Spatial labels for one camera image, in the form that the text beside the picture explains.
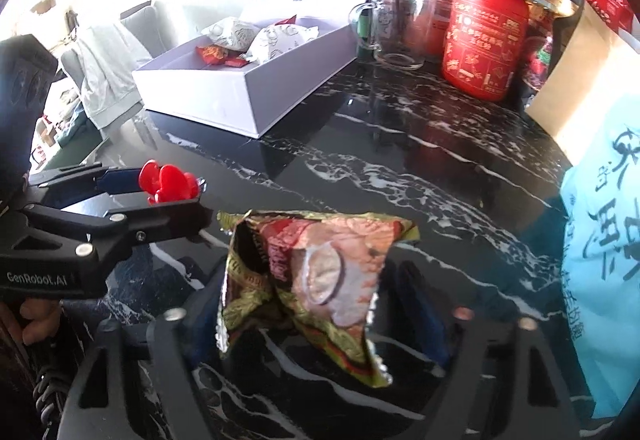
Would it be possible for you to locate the black coiled cable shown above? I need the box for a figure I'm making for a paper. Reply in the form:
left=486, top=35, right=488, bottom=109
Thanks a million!
left=32, top=345, right=67, bottom=421

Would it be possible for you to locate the foil snack wrapper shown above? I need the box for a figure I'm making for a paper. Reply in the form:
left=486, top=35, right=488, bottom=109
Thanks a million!
left=217, top=209, right=420, bottom=388

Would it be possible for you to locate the red candy packet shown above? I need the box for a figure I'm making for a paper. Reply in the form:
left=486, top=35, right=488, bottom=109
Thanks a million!
left=196, top=44, right=232, bottom=66

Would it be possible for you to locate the brown paper bag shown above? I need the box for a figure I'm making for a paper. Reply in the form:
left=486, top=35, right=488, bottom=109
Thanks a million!
left=525, top=8, right=640, bottom=156

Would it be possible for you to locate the pile of clothes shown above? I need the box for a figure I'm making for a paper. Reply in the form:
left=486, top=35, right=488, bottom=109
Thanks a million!
left=30, top=85, right=106, bottom=171

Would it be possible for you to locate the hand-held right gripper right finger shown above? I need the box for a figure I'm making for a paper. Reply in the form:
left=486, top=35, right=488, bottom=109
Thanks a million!
left=395, top=263, right=596, bottom=440

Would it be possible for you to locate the white gift box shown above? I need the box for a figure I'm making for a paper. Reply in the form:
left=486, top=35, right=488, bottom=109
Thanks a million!
left=131, top=0, right=386, bottom=139

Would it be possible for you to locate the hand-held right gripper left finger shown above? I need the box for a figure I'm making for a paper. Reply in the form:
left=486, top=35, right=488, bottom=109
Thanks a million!
left=60, top=265, right=236, bottom=440

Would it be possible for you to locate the glass mug with handle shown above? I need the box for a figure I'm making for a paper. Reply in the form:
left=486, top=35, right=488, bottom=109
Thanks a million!
left=348, top=0, right=401, bottom=64

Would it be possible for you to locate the clear drinking glass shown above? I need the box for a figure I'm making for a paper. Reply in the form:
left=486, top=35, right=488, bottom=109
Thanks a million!
left=372, top=0, right=443, bottom=70

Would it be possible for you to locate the red tin canister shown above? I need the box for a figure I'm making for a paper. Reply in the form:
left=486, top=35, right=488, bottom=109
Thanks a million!
left=441, top=0, right=530, bottom=102

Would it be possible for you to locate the grey garment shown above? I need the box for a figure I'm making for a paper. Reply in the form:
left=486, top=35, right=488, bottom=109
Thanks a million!
left=75, top=23, right=146, bottom=131

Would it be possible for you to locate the red heart-shaped toy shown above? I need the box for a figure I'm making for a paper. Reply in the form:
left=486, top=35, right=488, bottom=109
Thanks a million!
left=139, top=160, right=201, bottom=206

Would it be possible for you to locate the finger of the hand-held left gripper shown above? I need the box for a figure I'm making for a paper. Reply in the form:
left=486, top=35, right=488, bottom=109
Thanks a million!
left=27, top=163, right=206, bottom=207
left=24, top=198, right=215, bottom=272

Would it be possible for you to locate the light blue plastic bag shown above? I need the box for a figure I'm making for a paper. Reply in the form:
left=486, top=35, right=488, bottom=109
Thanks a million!
left=559, top=93, right=640, bottom=421

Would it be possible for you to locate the person's left hand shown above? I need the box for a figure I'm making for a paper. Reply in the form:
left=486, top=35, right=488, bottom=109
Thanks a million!
left=17, top=297, right=63, bottom=346

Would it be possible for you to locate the white printed bread packet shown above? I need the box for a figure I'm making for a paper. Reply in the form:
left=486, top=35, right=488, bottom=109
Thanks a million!
left=201, top=18, right=261, bottom=54
left=244, top=23, right=321, bottom=66

